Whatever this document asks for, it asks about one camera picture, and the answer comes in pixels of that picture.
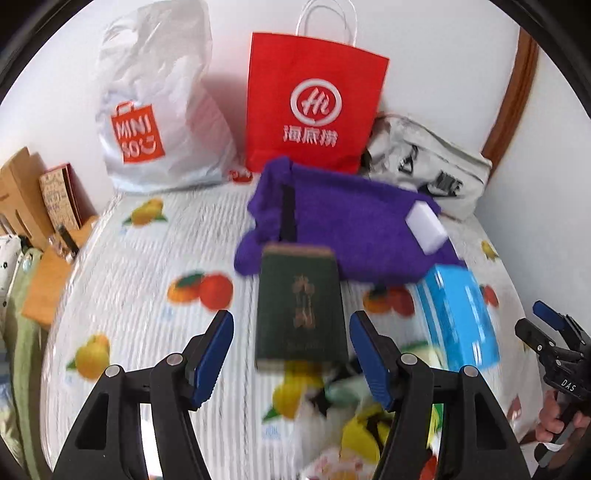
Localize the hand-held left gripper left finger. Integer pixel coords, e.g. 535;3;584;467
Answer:
53;310;235;480

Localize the grey zip pouch bag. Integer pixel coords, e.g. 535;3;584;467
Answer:
362;113;492;220

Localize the red paper shopping bag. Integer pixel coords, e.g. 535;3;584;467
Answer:
244;0;390;175

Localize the blue tissue pack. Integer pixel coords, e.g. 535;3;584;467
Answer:
416;265;502;370

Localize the brown wooden door frame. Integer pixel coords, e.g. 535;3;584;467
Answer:
480;28;540;162

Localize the brown cardboard box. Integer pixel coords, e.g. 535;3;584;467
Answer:
0;147;51;250

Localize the patterned dark red box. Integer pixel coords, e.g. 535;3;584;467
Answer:
39;162;95;232

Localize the white plastic shopping bag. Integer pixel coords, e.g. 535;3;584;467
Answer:
95;0;241;192

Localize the dark green gift box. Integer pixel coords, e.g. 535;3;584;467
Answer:
255;243;350;372

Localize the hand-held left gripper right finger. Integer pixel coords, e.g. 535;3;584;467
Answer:
349;311;539;480

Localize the purple towel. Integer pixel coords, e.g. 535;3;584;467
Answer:
233;157;467;284

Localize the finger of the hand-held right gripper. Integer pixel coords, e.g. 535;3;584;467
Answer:
532;300;589;350
515;318;562;366

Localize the white sponge block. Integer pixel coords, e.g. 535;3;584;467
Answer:
405;200;450;254

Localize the pale green cloth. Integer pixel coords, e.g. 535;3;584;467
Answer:
0;249;56;480

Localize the person's right hand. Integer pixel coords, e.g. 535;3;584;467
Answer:
536;390;573;444

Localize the green white cloth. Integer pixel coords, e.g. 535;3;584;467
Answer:
323;374;370;407

